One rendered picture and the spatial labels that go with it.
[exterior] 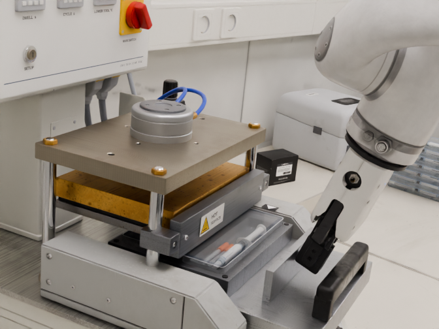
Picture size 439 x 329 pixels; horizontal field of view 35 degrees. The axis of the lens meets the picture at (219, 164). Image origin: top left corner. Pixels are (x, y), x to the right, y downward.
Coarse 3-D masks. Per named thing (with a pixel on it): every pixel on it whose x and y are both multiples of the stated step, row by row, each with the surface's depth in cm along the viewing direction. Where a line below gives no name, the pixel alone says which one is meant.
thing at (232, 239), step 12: (240, 216) 93; (252, 216) 93; (264, 216) 94; (276, 216) 94; (228, 228) 89; (240, 228) 89; (252, 228) 89; (264, 228) 90; (204, 240) 85; (216, 240) 85; (228, 240) 85; (240, 240) 86; (252, 240) 86; (192, 252) 81; (204, 252) 82; (216, 252) 82; (228, 252) 82; (240, 252) 82; (216, 264) 79
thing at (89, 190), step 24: (216, 168) 94; (240, 168) 95; (72, 192) 84; (96, 192) 83; (120, 192) 82; (144, 192) 83; (192, 192) 85; (96, 216) 84; (120, 216) 82; (144, 216) 80; (168, 216) 79
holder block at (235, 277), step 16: (288, 224) 94; (112, 240) 84; (272, 240) 89; (288, 240) 94; (144, 256) 82; (160, 256) 82; (256, 256) 84; (272, 256) 89; (192, 272) 79; (208, 272) 79; (240, 272) 80; (256, 272) 85; (224, 288) 78
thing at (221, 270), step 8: (280, 224) 93; (272, 232) 91; (256, 240) 86; (248, 248) 84; (184, 256) 80; (240, 256) 82; (192, 264) 80; (200, 264) 79; (208, 264) 79; (232, 264) 80; (216, 272) 79; (224, 272) 79
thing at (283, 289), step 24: (288, 264) 82; (240, 288) 81; (264, 288) 78; (288, 288) 82; (312, 288) 83; (360, 288) 88; (240, 312) 76; (264, 312) 77; (288, 312) 77; (336, 312) 78
